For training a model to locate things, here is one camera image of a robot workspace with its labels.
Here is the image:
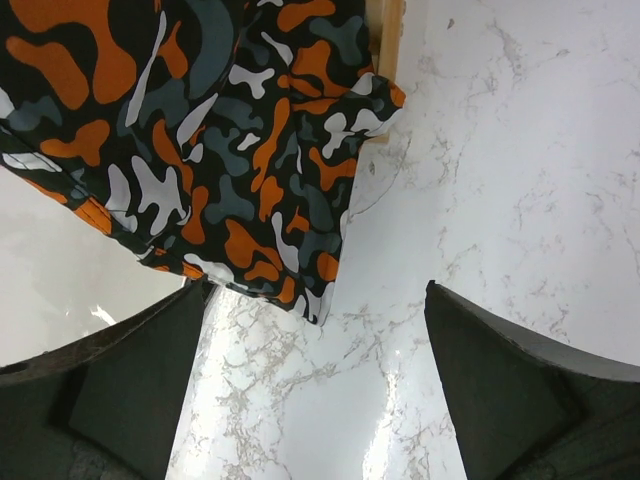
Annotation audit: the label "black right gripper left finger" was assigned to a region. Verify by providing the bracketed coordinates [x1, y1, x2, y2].
[1, 281, 209, 479]

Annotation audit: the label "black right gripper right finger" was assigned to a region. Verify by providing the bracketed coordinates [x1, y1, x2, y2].
[425, 281, 639, 479]

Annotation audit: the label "orange camouflage shorts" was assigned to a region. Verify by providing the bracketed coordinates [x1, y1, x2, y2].
[1, 1, 405, 325]

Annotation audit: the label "wooden clothes rack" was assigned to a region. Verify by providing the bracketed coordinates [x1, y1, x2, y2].
[364, 0, 407, 145]

